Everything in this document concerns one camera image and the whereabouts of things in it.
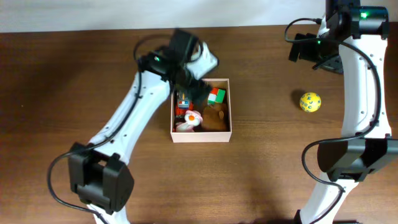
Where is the brown plush toy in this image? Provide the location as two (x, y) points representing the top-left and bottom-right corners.
(201, 103), (228, 132)

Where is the colourful two-by-two puzzle cube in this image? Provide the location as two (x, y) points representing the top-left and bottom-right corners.
(207, 88), (226, 105)

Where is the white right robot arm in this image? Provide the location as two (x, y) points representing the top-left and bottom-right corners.
(289, 0), (397, 223)

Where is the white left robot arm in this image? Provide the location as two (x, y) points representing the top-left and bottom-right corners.
(68, 29), (218, 223)

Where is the yellow ball with blue letters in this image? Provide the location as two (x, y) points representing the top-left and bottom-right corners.
(299, 92), (322, 113)

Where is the pink open cardboard box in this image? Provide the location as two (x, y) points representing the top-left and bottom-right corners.
(170, 78), (232, 143)

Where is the white pink duck toy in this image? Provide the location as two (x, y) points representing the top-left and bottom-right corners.
(175, 110), (203, 133)

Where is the red grey toy fire truck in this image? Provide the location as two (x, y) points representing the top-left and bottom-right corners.
(175, 91), (193, 118)

